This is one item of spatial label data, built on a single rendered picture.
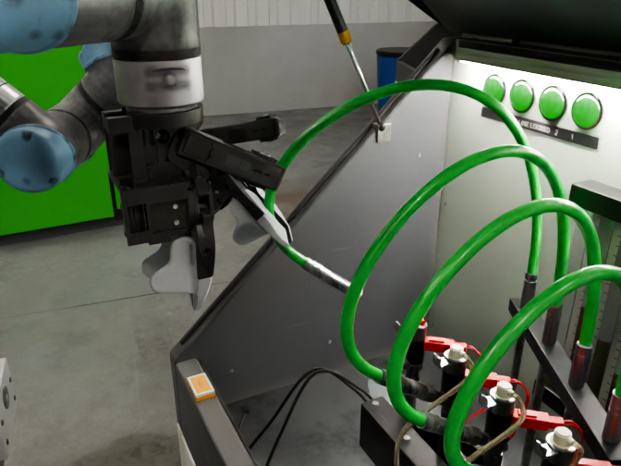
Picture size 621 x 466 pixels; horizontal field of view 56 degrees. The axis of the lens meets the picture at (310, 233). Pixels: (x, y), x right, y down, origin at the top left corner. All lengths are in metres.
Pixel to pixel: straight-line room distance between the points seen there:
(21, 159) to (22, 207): 3.31
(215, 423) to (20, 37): 0.64
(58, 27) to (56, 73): 3.41
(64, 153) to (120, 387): 1.97
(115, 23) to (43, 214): 3.60
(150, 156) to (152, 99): 0.06
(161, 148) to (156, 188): 0.04
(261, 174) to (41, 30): 0.24
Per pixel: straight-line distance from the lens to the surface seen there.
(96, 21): 0.46
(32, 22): 0.43
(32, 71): 3.84
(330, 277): 0.82
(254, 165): 0.57
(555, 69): 0.90
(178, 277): 0.59
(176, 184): 0.54
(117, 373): 2.70
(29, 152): 0.71
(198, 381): 0.98
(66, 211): 4.05
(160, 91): 0.52
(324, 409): 1.11
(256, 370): 1.12
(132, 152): 0.54
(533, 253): 0.89
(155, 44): 0.51
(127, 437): 2.38
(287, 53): 7.40
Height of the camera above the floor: 1.55
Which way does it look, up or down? 24 degrees down
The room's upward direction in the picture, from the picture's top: straight up
